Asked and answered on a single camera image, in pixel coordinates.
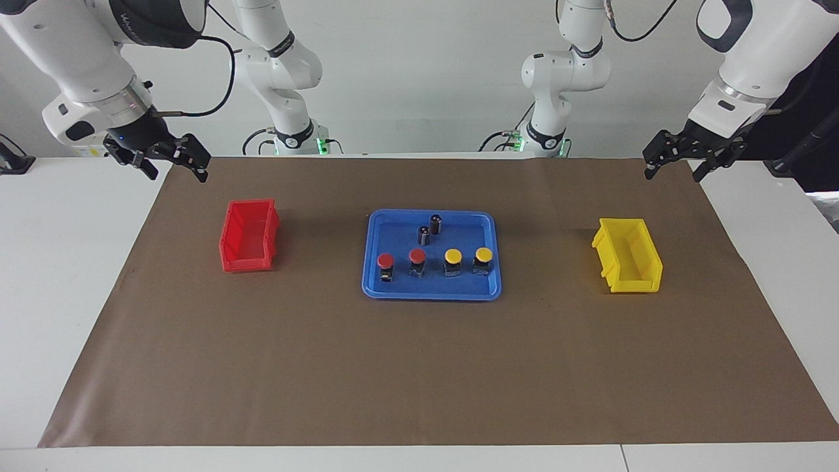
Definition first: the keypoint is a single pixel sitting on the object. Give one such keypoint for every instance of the black clamp mount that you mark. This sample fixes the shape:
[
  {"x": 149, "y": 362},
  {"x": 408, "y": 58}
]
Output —
[{"x": 14, "y": 164}]

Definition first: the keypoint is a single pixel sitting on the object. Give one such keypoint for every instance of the blue plastic tray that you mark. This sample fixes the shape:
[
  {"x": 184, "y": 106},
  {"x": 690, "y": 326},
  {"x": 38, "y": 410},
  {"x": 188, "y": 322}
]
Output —
[{"x": 472, "y": 288}]

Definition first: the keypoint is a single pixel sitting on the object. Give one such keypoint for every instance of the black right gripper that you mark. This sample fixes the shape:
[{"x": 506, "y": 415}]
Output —
[{"x": 144, "y": 137}]

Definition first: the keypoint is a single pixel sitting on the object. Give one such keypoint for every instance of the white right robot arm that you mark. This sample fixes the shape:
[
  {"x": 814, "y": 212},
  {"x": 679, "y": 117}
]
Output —
[{"x": 78, "y": 52}]

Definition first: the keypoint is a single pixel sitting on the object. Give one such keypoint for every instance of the yellow plastic bin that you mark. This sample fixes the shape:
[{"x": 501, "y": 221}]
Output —
[{"x": 632, "y": 259}]

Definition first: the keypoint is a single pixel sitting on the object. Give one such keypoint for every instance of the black stand pole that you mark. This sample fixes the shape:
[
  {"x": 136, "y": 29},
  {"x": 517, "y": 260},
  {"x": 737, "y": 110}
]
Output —
[{"x": 783, "y": 167}]

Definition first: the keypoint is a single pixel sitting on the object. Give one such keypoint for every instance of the brown paper table mat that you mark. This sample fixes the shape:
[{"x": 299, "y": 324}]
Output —
[{"x": 419, "y": 367}]

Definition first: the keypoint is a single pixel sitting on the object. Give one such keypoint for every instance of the yellow push button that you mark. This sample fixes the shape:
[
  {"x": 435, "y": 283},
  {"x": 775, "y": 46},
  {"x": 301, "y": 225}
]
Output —
[
  {"x": 484, "y": 254},
  {"x": 453, "y": 255}
]

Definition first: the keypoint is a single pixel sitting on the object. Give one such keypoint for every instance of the white wall power outlet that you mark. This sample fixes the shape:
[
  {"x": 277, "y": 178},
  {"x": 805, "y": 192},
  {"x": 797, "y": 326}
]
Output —
[{"x": 88, "y": 151}]

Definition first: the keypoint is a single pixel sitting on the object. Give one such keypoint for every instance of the red push button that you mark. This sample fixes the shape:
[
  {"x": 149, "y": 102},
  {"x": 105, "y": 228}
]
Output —
[
  {"x": 385, "y": 262},
  {"x": 417, "y": 255}
]

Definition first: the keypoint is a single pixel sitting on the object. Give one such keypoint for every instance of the black cylindrical knob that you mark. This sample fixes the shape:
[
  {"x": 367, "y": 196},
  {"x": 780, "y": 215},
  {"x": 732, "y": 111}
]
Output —
[
  {"x": 424, "y": 236},
  {"x": 436, "y": 225}
]

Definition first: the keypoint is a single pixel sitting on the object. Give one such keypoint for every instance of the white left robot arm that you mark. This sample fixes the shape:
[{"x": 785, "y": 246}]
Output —
[{"x": 767, "y": 46}]

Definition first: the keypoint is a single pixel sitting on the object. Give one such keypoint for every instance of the black background panel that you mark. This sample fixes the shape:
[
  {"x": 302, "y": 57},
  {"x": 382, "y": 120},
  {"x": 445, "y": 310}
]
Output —
[{"x": 822, "y": 131}]

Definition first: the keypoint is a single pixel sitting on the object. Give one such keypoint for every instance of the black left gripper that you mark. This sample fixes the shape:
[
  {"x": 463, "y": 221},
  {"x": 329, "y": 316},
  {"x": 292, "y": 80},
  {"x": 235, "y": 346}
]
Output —
[{"x": 704, "y": 139}]

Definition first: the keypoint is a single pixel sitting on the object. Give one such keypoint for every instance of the red plastic bin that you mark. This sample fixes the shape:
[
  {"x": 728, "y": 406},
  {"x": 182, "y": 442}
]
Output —
[{"x": 246, "y": 239}]

